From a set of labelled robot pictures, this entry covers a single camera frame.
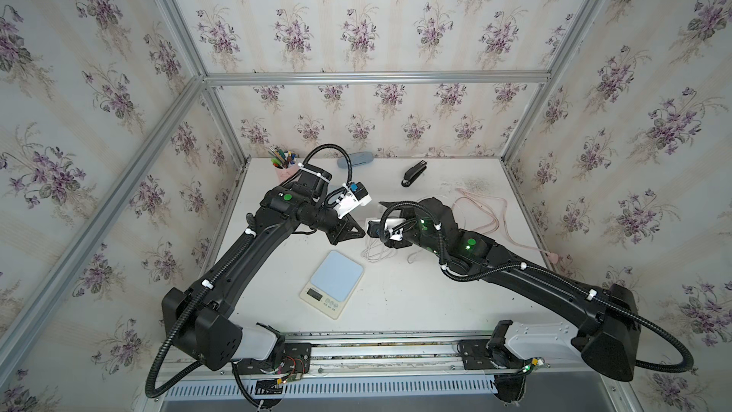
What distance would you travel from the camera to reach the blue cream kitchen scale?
829 mm

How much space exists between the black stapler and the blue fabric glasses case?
181mm

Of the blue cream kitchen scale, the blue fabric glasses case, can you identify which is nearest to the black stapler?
the blue fabric glasses case

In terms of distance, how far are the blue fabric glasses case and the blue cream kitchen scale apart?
16.1 inches

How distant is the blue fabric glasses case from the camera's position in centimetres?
118

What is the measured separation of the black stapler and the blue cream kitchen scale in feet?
1.31

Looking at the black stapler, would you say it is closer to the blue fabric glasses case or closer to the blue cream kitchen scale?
the blue fabric glasses case

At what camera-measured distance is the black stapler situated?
1118 millimetres
